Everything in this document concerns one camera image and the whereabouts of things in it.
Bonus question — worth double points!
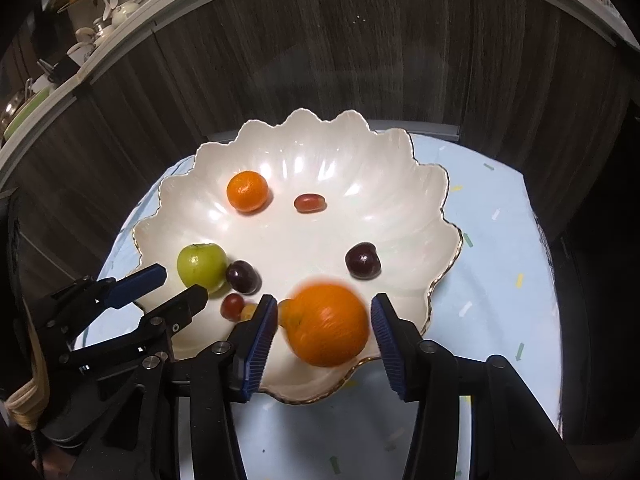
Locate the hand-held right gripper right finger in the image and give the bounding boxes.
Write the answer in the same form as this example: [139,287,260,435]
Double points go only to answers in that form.
[370,293,581,480]

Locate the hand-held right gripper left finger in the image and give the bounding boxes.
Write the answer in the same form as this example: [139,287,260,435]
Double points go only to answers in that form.
[90,294,279,480]

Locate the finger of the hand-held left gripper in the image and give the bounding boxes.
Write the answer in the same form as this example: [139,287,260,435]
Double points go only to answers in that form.
[45,263,168,341]
[60,283,209,370]

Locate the green apple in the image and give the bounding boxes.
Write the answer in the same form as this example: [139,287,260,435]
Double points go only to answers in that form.
[176,243,228,292]

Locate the large tan longan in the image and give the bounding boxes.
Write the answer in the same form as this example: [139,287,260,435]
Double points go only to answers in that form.
[276,299,297,330]

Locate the dark red date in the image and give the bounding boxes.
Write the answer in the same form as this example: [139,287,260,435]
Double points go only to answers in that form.
[221,293,246,321]

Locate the dark purple grape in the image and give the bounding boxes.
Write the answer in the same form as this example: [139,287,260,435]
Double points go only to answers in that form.
[345,242,382,280]
[225,260,262,295]

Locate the orange with dark stem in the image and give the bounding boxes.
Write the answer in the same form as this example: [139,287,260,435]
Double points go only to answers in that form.
[285,282,371,368]

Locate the white scalloped ceramic bowl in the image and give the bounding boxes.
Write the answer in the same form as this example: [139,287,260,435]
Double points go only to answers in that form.
[132,108,463,406]

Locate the glossy orange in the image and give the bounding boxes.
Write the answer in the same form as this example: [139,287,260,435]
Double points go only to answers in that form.
[226,170,269,213]

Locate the brownish red date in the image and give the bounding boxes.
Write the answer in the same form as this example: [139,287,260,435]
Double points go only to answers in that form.
[293,193,328,214]

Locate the light blue patterned cloth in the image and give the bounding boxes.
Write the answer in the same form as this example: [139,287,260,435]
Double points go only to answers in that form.
[97,130,563,480]

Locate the green plastic basin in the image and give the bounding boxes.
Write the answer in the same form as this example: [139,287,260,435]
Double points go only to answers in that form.
[2,87,51,141]

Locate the white ceramic cup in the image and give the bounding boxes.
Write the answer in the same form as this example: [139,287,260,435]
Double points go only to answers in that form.
[75,22,108,46]

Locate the white teapot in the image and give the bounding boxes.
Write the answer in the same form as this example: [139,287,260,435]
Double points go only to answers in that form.
[111,0,140,23]

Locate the beige strap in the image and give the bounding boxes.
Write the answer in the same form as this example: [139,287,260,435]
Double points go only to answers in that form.
[7,372,51,431]

